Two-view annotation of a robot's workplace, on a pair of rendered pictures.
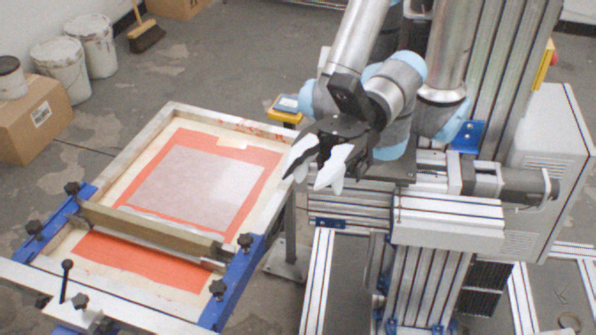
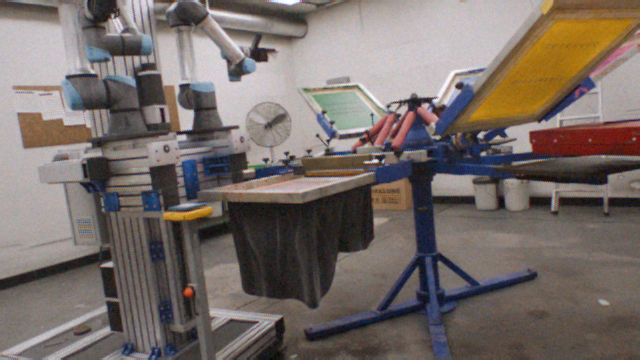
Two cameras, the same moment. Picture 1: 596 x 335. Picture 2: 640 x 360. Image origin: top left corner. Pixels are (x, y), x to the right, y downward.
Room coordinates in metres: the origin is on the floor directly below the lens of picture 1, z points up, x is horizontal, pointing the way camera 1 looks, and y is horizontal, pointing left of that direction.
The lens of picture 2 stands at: (3.12, 1.05, 1.20)
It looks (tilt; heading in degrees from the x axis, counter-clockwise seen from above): 6 degrees down; 199
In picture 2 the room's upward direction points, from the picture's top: 6 degrees counter-clockwise
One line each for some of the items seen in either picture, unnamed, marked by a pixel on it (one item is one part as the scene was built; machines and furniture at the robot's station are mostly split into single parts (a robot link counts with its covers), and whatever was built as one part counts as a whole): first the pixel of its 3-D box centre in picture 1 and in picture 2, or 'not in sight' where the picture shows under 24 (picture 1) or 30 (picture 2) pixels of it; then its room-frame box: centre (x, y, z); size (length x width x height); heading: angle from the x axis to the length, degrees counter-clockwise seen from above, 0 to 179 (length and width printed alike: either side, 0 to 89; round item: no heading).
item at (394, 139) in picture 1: (380, 124); (235, 71); (0.78, -0.16, 1.55); 0.11 x 0.08 x 0.11; 57
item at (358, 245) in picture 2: not in sight; (345, 238); (1.30, 0.51, 0.74); 0.46 x 0.04 x 0.42; 159
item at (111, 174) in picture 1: (186, 194); (309, 181); (1.17, 0.34, 0.97); 0.79 x 0.58 x 0.04; 159
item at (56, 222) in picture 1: (61, 224); (391, 171); (1.04, 0.69, 0.97); 0.30 x 0.05 x 0.07; 159
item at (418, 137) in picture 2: not in sight; (422, 201); (0.18, 0.72, 0.67); 0.39 x 0.39 x 1.35
